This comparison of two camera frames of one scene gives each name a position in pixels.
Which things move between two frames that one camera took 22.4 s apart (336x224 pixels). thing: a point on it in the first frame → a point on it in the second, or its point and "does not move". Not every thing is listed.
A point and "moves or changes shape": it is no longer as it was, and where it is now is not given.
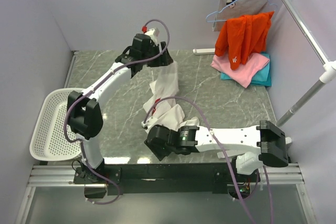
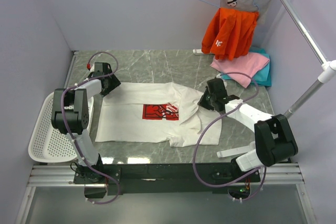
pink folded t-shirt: [255, 63] does not move
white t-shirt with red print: [161, 108] moves or changes shape
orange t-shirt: [242, 37] → [229, 33]
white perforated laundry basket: [49, 141] does not move
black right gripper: [160, 152] → [202, 101]
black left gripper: [165, 60] → [114, 83]
